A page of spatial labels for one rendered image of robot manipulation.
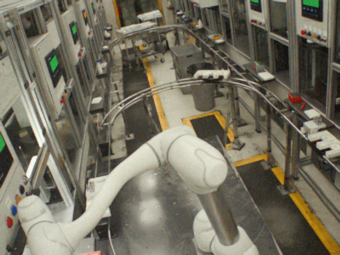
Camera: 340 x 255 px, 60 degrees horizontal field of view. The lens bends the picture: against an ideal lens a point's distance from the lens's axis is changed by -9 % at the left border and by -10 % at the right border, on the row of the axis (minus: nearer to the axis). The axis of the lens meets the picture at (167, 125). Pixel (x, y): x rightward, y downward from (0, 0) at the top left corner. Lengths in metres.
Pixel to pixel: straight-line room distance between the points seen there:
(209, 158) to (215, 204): 0.24
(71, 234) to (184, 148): 0.45
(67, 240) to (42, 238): 0.07
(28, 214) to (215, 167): 0.61
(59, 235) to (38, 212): 0.14
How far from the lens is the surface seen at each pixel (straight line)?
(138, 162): 1.14
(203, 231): 1.58
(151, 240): 1.90
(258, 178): 3.25
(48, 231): 1.00
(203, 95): 4.48
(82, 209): 2.21
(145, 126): 4.48
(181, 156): 1.06
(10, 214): 1.19
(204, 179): 1.02
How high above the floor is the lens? 2.07
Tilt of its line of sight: 28 degrees down
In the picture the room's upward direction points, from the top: 12 degrees counter-clockwise
